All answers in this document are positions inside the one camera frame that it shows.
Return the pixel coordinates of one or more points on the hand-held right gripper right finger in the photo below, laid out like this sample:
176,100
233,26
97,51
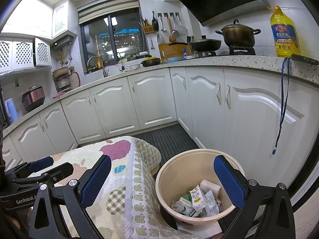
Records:
228,181

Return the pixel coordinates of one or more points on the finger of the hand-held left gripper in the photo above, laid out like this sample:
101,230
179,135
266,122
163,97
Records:
61,171
41,164

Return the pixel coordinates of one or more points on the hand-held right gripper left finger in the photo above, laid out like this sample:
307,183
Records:
96,181

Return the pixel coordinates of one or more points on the white foam block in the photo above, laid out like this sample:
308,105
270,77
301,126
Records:
210,186

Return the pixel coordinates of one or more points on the green white milk carton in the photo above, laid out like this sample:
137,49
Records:
198,196

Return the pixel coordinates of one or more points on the beige plastic bin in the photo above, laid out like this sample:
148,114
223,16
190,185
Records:
179,171

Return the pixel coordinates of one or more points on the printed blanket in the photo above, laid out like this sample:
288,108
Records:
139,179

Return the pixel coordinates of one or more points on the blue kettle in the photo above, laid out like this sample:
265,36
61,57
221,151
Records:
12,110

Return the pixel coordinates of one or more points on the maroon rice cooker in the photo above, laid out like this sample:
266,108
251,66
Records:
33,99

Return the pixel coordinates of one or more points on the pink cloth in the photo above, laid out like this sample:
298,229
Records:
59,95

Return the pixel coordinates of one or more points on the black ribbed floor mat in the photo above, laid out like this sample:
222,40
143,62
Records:
169,137

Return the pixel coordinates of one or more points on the metal pot rack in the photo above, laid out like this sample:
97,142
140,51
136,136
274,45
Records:
62,84

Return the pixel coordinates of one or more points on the white base cabinets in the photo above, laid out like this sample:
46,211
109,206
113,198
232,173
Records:
154,97

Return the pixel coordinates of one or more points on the chrome sink faucet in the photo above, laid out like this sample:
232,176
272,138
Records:
104,69

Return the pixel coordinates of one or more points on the small chrome tap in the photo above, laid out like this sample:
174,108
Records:
122,66

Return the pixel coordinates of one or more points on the white water heater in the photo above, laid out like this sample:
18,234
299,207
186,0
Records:
62,42

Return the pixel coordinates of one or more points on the gas stove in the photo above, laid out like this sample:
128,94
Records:
239,51

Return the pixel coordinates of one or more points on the yellow lid black pot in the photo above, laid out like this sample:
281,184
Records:
150,62

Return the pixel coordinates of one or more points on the blue bowl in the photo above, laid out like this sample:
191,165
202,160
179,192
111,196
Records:
174,59

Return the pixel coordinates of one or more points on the kitchen window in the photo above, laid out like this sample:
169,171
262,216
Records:
112,42

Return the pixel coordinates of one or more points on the black wok with lid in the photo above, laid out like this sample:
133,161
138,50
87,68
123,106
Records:
205,44

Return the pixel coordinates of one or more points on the wooden cutting board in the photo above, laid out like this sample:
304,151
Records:
172,52

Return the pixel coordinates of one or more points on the black phone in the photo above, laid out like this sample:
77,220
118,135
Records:
305,59

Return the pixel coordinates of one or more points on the bronze stock pot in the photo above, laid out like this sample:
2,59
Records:
238,36

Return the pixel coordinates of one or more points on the wooden spoon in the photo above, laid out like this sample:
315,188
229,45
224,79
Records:
171,38

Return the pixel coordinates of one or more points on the yellow cooking oil bottle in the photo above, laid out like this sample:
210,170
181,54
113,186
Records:
284,34

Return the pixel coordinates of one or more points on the metal skimmer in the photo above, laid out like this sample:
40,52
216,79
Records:
182,29

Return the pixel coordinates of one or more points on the wooden chopstick holder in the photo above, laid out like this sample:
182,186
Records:
148,29

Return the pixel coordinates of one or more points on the metal ladle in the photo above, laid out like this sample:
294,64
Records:
163,28

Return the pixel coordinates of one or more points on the black frying pan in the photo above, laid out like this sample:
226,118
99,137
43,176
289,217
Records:
155,25

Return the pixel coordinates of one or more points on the striped roller blind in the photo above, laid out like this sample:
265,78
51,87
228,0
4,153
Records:
107,7

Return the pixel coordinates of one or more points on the black range hood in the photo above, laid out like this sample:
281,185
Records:
219,0

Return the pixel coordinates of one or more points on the white lattice wall cabinets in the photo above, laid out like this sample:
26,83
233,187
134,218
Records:
25,54

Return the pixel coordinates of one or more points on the white corner wall cabinet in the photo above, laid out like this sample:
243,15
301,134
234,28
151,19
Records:
61,20

